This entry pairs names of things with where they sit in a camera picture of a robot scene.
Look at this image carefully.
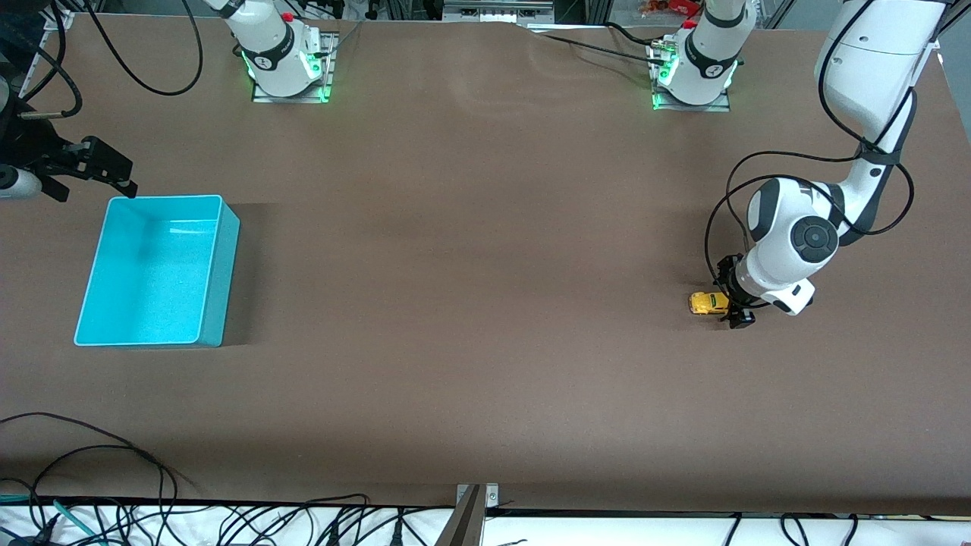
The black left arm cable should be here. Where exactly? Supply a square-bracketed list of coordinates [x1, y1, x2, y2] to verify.
[704, 0, 919, 304]

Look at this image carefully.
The teal cable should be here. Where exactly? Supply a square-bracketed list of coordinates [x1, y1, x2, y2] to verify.
[0, 493, 107, 546]

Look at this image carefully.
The black base power cable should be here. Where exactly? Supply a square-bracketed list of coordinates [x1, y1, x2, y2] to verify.
[520, 21, 672, 65]

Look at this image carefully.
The grey metal post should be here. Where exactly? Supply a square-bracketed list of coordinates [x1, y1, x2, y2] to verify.
[434, 485, 486, 546]

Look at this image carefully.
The yellow beetle toy car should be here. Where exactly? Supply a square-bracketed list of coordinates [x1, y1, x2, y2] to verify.
[688, 291, 731, 319]

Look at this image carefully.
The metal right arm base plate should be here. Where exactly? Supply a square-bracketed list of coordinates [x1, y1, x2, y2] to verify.
[252, 30, 335, 104]

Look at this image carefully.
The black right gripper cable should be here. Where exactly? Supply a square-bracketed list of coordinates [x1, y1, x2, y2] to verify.
[19, 0, 84, 120]

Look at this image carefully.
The turquoise plastic bin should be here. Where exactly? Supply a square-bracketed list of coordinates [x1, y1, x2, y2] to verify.
[74, 194, 241, 349]

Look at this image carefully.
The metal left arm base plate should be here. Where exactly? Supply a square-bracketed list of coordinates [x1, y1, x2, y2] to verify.
[649, 38, 733, 113]

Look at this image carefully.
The silver metal box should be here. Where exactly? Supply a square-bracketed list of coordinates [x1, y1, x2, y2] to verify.
[442, 0, 556, 24]

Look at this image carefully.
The long black table cable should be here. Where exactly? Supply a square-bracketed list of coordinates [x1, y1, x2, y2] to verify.
[0, 412, 180, 505]

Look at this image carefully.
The arched black table cable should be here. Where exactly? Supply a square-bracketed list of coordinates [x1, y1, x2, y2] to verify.
[30, 445, 168, 501]

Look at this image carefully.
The silver metal bracket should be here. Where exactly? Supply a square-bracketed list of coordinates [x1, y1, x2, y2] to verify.
[455, 482, 501, 510]

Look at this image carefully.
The aluminium frame profile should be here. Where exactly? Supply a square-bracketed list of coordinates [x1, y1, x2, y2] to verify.
[755, 0, 797, 30]

